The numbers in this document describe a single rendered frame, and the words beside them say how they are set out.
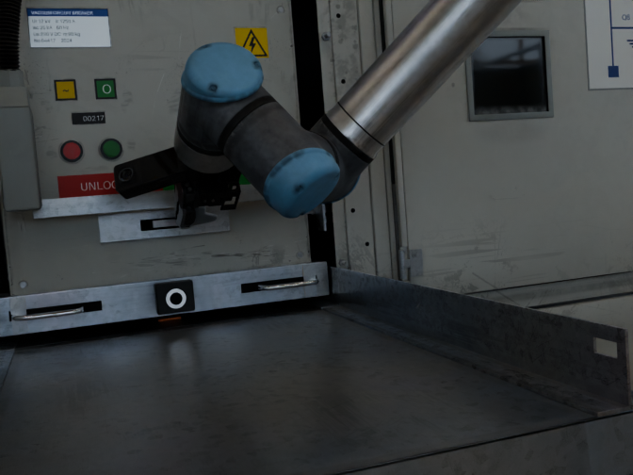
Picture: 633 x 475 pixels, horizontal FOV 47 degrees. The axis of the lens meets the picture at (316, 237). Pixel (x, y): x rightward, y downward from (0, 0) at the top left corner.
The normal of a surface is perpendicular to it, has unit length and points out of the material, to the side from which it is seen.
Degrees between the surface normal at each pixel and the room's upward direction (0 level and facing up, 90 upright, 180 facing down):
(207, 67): 56
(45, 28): 90
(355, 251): 90
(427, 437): 0
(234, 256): 90
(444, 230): 90
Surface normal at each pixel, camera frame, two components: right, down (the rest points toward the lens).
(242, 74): 0.18, -0.54
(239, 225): 0.33, 0.04
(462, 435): -0.07, -0.99
